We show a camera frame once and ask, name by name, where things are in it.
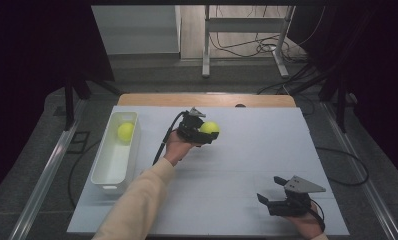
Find wooden table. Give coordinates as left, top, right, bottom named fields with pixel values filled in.
left=116, top=93, right=297, bottom=108

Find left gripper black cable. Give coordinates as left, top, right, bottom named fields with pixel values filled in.
left=152, top=111, right=188, bottom=166

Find person's left hand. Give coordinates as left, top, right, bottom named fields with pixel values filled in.
left=163, top=129, right=201, bottom=167

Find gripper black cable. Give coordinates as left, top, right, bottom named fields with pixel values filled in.
left=308, top=199, right=326, bottom=233
left=152, top=111, right=188, bottom=166

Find grey metal stand frame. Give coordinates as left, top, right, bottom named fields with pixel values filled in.
left=201, top=4, right=296, bottom=79

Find white table sheet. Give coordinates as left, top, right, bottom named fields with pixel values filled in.
left=66, top=105, right=350, bottom=236

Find black stand legs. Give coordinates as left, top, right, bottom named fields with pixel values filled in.
left=63, top=73, right=122, bottom=132
left=286, top=63, right=349, bottom=134

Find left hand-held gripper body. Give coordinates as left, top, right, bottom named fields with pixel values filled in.
left=176, top=107, right=208, bottom=145

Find tangle of floor cables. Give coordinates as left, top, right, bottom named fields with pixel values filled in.
left=209, top=4, right=310, bottom=64

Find black floor cable loop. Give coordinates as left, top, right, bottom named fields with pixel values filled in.
left=315, top=146, right=370, bottom=187

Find yellow-green tennis ball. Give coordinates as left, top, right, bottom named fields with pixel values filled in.
left=199, top=120, right=221, bottom=135
left=116, top=121, right=136, bottom=143

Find person's right hand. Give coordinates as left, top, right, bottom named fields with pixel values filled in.
left=283, top=204, right=325, bottom=240

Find white plastic bin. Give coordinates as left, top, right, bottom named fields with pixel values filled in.
left=90, top=111, right=142, bottom=196

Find white cabinet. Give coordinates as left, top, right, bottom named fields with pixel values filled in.
left=91, top=4, right=182, bottom=55

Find dark curtain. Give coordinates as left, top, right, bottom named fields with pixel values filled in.
left=0, top=0, right=115, bottom=201
left=288, top=0, right=398, bottom=184

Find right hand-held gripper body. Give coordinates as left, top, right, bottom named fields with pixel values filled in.
left=267, top=175, right=327, bottom=217

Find thin black floor cable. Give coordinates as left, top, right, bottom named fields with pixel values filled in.
left=67, top=139, right=102, bottom=210

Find metal floor rail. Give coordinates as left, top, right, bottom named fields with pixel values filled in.
left=321, top=101, right=398, bottom=240
left=8, top=99, right=88, bottom=240

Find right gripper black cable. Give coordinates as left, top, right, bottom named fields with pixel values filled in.
left=308, top=199, right=326, bottom=233

